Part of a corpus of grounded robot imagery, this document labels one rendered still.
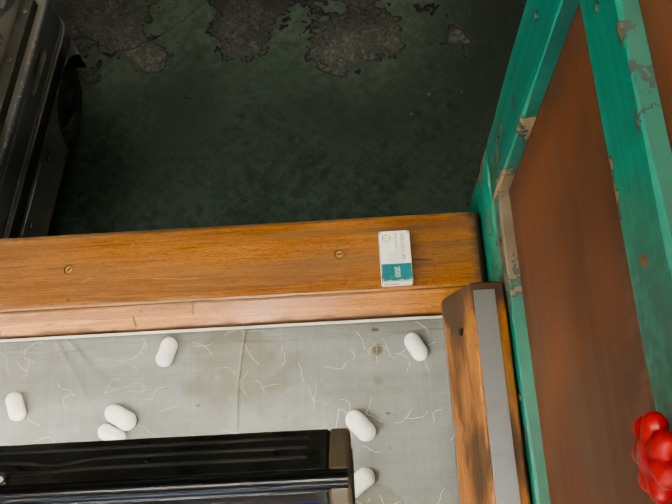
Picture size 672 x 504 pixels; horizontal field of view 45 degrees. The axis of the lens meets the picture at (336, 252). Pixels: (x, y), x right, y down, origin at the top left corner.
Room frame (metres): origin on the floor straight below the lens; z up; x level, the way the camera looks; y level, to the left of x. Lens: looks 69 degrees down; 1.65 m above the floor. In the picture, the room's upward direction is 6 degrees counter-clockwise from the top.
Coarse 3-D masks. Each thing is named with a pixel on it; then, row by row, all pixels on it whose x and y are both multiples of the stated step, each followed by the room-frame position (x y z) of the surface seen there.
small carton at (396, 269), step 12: (384, 240) 0.34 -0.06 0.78; (396, 240) 0.34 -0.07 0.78; (408, 240) 0.33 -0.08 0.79; (384, 252) 0.32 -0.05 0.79; (396, 252) 0.32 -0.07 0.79; (408, 252) 0.32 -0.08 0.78; (384, 264) 0.31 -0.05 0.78; (396, 264) 0.31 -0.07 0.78; (408, 264) 0.31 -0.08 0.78; (384, 276) 0.30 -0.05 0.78; (396, 276) 0.29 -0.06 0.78; (408, 276) 0.29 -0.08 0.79
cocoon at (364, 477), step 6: (360, 468) 0.09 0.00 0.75; (366, 468) 0.09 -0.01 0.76; (354, 474) 0.09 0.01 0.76; (360, 474) 0.09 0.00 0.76; (366, 474) 0.09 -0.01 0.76; (372, 474) 0.09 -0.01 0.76; (354, 480) 0.08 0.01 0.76; (360, 480) 0.08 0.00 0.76; (366, 480) 0.08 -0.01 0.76; (372, 480) 0.08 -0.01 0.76; (360, 486) 0.08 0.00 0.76; (366, 486) 0.08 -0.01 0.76; (360, 492) 0.07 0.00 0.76
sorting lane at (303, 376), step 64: (384, 320) 0.26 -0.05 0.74; (0, 384) 0.23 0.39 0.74; (64, 384) 0.22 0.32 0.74; (128, 384) 0.22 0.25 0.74; (192, 384) 0.21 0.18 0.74; (256, 384) 0.20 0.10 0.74; (320, 384) 0.19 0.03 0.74; (384, 384) 0.18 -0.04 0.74; (448, 384) 0.18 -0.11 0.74; (384, 448) 0.11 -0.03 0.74; (448, 448) 0.11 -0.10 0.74
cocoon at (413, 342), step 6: (408, 336) 0.23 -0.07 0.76; (414, 336) 0.23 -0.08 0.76; (408, 342) 0.22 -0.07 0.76; (414, 342) 0.22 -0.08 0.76; (420, 342) 0.22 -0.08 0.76; (408, 348) 0.22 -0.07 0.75; (414, 348) 0.22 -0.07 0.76; (420, 348) 0.22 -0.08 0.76; (426, 348) 0.22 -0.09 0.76; (414, 354) 0.21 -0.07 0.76; (420, 354) 0.21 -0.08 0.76; (426, 354) 0.21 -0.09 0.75; (420, 360) 0.20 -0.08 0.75
